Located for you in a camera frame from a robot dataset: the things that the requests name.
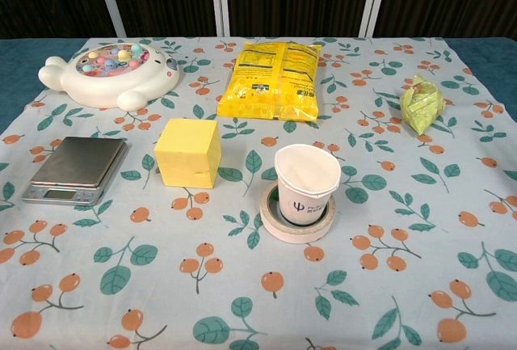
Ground white whale fishing toy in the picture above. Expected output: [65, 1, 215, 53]
[38, 40, 181, 110]

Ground pale pink tape roll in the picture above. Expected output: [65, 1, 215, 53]
[259, 184, 337, 242]

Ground white paper cup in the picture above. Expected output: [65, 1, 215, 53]
[275, 144, 342, 226]

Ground silver digital scale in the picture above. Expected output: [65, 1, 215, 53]
[20, 136, 128, 207]

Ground crumpled green packet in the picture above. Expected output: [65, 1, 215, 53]
[399, 74, 447, 136]

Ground floral leaf print tablecloth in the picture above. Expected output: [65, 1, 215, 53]
[0, 36, 517, 350]

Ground yellow snack bag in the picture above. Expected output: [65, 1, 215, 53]
[216, 40, 324, 123]

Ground yellow foam block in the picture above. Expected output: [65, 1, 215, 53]
[154, 118, 222, 189]

